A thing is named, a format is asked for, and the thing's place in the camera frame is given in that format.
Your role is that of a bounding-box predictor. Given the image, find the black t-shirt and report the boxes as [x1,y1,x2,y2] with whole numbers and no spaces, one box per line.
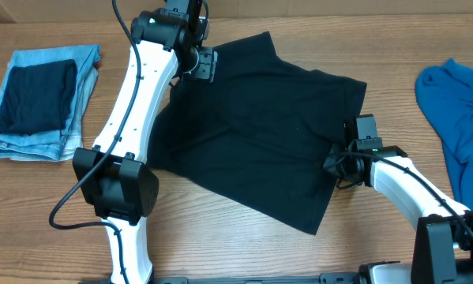
[148,32,366,234]

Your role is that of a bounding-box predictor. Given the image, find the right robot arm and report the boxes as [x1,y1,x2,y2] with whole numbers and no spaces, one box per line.
[320,114,473,284]

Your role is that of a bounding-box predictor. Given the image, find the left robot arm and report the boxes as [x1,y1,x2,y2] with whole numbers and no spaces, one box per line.
[73,0,217,283]

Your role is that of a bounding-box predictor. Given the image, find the blue t-shirt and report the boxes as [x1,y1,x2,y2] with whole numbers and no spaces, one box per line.
[415,59,473,211]

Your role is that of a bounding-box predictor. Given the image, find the folded light blue jeans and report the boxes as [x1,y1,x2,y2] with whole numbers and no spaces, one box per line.
[0,44,100,162]

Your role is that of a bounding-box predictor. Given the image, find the folded dark navy shirt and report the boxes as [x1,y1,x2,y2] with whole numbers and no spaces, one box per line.
[0,59,77,135]

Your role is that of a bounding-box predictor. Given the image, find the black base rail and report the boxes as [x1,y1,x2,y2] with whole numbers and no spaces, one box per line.
[77,271,363,284]

